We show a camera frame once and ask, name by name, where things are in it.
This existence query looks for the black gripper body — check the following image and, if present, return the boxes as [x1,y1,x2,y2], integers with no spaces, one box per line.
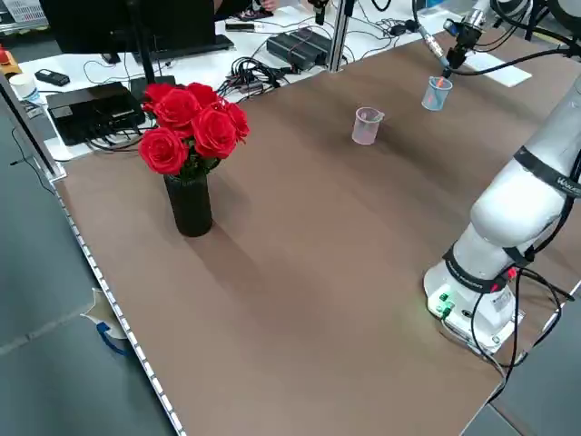
[447,27,478,64]

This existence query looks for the blue plastic cup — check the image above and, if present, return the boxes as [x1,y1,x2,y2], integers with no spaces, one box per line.
[421,75,454,112]

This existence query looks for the pink plastic cup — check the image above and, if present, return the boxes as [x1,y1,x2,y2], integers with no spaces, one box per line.
[350,106,386,147]

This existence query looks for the white paper cup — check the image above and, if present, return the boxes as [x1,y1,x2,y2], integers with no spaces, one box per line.
[8,73,41,108]

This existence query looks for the black power supply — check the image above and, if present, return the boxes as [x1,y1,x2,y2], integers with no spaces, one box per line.
[266,26,333,73]

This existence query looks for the person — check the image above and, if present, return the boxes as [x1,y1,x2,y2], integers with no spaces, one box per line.
[215,0,279,23]

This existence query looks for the red rose bouquet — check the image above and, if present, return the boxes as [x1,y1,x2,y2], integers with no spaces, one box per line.
[137,81,251,179]

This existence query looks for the black vase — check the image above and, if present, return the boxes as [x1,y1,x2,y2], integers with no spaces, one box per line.
[162,173,214,238]

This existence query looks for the black monitor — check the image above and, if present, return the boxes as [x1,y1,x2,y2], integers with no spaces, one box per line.
[39,0,236,90]

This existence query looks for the black electronics box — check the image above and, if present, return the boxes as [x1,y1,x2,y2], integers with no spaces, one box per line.
[46,81,147,147]

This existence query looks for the small black device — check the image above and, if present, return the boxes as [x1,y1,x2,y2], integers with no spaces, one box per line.
[34,68,72,87]

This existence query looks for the red emergency button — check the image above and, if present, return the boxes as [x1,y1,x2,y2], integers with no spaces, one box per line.
[0,44,23,76]

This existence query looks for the cable with silver connector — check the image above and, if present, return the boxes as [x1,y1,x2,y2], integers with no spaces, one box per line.
[411,0,449,70]

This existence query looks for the aluminium post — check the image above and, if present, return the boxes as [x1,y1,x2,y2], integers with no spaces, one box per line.
[327,0,359,74]

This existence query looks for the black cable bundle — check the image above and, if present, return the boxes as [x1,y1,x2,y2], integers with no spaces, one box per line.
[217,56,294,97]

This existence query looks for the black base cable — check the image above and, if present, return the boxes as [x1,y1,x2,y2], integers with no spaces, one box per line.
[469,267,576,378]

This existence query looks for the white bag blue handle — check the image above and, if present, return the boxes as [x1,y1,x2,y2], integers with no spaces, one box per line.
[80,288,131,355]

